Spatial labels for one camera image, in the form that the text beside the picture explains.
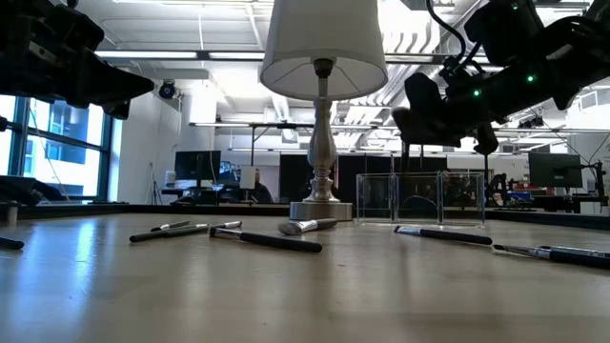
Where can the large window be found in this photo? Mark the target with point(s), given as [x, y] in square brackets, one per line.
[67, 157]

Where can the black spoolie brow brush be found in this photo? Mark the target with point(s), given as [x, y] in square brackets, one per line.
[453, 236]

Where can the dark office desk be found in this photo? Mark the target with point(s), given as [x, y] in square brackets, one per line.
[190, 194]
[562, 202]

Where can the black ceiling spotlight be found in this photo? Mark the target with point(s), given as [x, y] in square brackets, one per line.
[531, 123]

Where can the white container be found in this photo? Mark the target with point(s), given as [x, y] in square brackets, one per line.
[170, 178]

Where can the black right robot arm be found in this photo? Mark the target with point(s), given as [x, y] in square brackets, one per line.
[572, 57]

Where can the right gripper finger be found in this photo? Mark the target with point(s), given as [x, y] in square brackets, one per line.
[426, 97]
[429, 131]

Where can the foundation brush silver ferrule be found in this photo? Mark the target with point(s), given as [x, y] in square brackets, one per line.
[276, 242]

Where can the black partition screen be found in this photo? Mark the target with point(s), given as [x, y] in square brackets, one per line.
[293, 176]

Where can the black metal rig frame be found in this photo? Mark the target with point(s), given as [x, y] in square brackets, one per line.
[281, 126]

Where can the ceiling light strip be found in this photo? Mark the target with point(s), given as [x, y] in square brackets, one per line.
[236, 55]
[145, 54]
[221, 125]

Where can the large fluffy powder brush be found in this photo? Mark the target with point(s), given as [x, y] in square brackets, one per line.
[310, 225]

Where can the white shade silver table lamp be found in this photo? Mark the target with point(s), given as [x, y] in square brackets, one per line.
[324, 28]

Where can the black aluminium table frame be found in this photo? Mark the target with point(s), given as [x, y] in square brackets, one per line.
[143, 208]

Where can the clear acrylic organizer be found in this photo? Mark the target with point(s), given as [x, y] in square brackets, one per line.
[392, 197]

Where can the white panel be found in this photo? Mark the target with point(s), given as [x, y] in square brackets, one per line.
[248, 177]

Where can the black computer monitor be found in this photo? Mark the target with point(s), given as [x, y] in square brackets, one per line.
[197, 166]
[555, 170]

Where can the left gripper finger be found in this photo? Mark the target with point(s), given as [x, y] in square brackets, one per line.
[118, 110]
[119, 86]

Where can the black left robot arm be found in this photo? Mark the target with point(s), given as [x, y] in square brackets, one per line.
[47, 21]

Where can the black round ceiling device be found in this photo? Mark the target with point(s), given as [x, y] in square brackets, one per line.
[167, 89]

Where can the small silver post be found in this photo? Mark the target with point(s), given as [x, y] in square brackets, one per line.
[12, 213]

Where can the person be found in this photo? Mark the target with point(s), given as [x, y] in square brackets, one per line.
[261, 190]

